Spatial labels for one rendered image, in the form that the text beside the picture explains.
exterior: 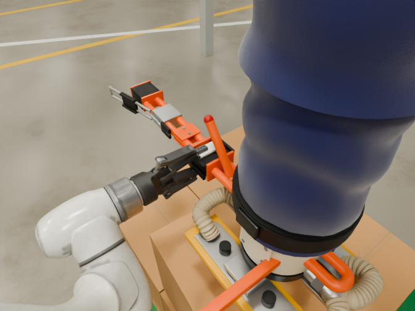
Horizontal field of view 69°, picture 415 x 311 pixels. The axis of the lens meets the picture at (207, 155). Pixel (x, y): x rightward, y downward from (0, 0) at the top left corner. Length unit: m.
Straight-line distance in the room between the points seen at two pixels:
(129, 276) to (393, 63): 0.55
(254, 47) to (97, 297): 0.49
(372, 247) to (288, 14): 1.37
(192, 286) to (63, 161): 2.03
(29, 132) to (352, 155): 2.98
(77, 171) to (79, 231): 1.98
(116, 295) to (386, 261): 1.21
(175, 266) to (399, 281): 0.97
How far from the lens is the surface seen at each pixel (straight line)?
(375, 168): 0.42
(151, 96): 0.96
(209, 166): 0.71
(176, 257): 0.93
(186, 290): 0.89
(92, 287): 0.63
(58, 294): 2.07
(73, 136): 2.96
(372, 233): 1.62
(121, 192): 0.66
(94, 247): 0.65
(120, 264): 0.65
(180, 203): 1.53
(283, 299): 0.70
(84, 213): 0.65
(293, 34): 0.29
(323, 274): 0.62
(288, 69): 0.31
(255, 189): 0.45
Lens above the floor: 1.77
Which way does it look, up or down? 45 degrees down
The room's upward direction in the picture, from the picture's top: straight up
